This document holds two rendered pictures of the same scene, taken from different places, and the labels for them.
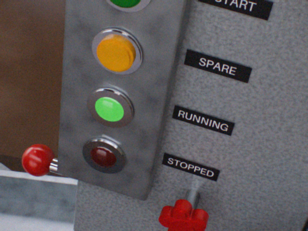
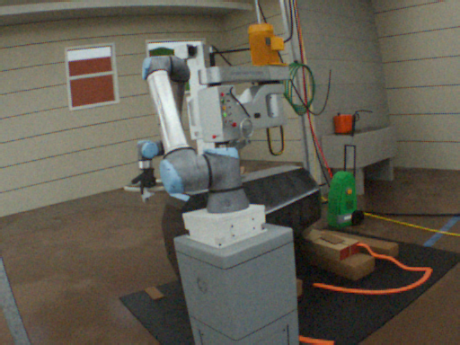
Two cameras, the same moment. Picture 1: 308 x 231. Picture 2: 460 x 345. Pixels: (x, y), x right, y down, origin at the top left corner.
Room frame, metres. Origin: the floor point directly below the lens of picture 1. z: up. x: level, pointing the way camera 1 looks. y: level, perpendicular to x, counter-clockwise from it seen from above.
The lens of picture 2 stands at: (-1.44, 2.48, 1.41)
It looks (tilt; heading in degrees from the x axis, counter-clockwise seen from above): 9 degrees down; 306
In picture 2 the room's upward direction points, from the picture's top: 7 degrees counter-clockwise
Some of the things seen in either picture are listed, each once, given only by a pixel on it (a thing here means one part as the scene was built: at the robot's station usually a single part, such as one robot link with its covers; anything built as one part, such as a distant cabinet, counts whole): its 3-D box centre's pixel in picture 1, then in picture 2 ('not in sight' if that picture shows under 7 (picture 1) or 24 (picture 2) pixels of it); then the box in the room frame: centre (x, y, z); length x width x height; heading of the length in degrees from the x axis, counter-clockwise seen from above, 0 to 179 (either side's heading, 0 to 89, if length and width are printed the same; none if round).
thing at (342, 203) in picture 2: not in sight; (342, 186); (0.09, -1.63, 0.43); 0.35 x 0.35 x 0.87; 53
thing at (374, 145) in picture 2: not in sight; (363, 158); (0.37, -3.47, 0.43); 1.30 x 0.62 x 0.86; 73
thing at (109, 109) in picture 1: (110, 107); not in sight; (0.33, 0.04, 1.36); 0.02 x 0.01 x 0.02; 81
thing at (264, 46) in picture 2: not in sight; (264, 46); (0.33, -0.70, 1.94); 0.31 x 0.28 x 0.40; 171
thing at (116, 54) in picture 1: (116, 53); not in sight; (0.33, 0.04, 1.41); 0.03 x 0.01 x 0.03; 81
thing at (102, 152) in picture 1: (104, 155); not in sight; (0.33, 0.04, 1.31); 0.02 x 0.01 x 0.02; 81
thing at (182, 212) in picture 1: (186, 208); not in sight; (0.32, -0.04, 1.27); 0.04 x 0.04 x 0.04; 81
